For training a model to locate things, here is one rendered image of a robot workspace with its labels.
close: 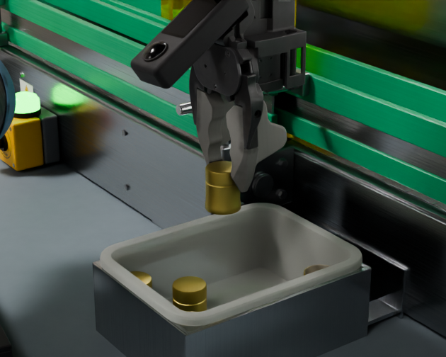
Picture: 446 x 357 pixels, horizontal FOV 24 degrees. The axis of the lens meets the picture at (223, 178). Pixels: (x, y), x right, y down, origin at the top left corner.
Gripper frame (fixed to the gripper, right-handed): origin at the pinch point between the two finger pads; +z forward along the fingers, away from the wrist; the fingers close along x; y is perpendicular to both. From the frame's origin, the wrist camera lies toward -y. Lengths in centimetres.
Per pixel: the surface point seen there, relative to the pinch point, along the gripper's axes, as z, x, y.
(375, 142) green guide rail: 0.1, -2.3, 18.1
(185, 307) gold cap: 12.1, -1.4, -5.9
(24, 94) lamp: 6, 52, 4
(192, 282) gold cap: 10.4, -0.3, -4.2
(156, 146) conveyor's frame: 5.7, 23.1, 6.9
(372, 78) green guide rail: -3.5, 5.9, 25.4
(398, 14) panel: -8.6, 11.0, 34.3
